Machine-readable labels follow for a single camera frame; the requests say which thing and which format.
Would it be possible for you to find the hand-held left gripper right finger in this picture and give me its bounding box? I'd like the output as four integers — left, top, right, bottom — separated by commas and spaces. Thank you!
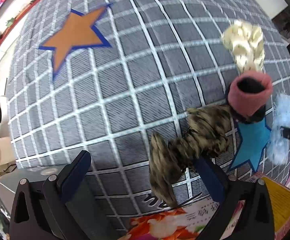
193, 157, 275, 240

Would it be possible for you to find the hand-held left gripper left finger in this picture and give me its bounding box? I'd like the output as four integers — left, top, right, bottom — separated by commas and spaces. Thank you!
10, 150, 92, 240

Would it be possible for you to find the light blue fluffy scrunchie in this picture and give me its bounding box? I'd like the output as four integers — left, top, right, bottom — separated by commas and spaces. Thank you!
266, 93, 290, 165

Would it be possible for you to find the leopard print scrunchie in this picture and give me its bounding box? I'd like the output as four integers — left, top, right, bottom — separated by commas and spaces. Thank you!
148, 104, 235, 208

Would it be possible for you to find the floral printed box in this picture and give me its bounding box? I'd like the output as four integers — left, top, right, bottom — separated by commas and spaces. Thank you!
117, 200, 245, 240

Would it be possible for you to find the red printed box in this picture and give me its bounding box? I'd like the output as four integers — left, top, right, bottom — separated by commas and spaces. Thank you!
245, 175, 290, 240

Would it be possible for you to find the pink knitted headband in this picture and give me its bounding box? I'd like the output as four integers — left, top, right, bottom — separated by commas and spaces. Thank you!
228, 70, 273, 118

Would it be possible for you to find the cardboard box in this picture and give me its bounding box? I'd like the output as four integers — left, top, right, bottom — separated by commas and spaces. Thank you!
0, 136, 17, 178

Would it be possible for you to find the cream satin scrunchie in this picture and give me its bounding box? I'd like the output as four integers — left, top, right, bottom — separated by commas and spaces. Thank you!
221, 20, 265, 74

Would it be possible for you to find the grey checked mat with stars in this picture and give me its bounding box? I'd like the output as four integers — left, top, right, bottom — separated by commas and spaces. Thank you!
5, 0, 290, 230

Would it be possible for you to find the red-topped white shelf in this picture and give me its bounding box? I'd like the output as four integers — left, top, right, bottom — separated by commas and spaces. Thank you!
0, 0, 70, 68

